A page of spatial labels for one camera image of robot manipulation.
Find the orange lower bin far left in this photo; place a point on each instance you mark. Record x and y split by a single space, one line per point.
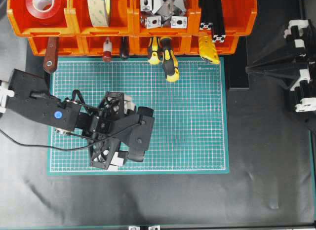
68 46

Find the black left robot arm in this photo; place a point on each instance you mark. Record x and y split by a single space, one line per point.
28 95

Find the black aluminium extrusion short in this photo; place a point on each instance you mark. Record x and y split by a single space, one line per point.
205 21

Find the orange lower bin with screwdrivers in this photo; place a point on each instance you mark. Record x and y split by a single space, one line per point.
141 44

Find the orange upper bin with brackets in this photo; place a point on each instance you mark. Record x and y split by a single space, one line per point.
141 31

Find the brown wooden handled tool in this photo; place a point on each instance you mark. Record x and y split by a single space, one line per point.
51 55

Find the grey metal corner brackets pile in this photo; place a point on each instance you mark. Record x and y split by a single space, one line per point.
163 13

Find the yellow utility cutter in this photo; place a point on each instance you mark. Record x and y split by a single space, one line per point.
207 49

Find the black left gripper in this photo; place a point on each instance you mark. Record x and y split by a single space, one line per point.
96 124

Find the orange upper bin with tape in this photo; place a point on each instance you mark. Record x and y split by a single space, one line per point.
121 20

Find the orange upper bin far left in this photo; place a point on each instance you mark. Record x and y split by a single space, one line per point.
24 25

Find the large yellow black screwdriver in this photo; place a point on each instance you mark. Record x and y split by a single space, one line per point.
169 61

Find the cream double-sided tape roll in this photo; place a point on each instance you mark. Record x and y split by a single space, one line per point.
99 12

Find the orange lower bin with cutter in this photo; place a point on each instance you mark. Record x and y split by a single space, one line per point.
228 47

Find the green cutting mat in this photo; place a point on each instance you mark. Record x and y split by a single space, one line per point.
190 131

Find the red vinyl tape roll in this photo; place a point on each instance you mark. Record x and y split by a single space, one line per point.
47 12

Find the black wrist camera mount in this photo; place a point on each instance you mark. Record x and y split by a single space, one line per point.
135 131

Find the black aluminium extrusion long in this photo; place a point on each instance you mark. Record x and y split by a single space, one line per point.
214 16

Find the red white handled tool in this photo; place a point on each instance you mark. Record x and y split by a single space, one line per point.
107 50

